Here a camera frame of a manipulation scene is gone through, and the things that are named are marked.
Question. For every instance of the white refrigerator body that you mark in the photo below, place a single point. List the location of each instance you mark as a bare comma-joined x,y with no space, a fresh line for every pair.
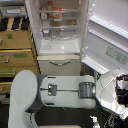
57,38

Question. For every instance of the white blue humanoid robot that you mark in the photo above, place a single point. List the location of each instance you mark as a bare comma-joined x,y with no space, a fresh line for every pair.
106,94

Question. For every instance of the wooden drawer cabinet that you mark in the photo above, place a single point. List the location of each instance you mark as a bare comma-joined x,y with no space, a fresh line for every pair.
17,50

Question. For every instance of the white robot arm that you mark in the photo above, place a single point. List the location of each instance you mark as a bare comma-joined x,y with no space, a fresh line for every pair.
29,92

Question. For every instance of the food items on fridge shelves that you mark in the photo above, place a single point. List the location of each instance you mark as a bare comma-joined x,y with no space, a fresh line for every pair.
57,10

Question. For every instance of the grey box on cabinet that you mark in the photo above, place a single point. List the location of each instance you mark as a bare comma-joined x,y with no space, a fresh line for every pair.
13,11

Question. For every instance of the white fridge door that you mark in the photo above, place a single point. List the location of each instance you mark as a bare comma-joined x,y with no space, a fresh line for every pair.
105,45

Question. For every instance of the middle fridge drawer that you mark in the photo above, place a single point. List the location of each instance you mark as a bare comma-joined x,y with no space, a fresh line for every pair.
60,65

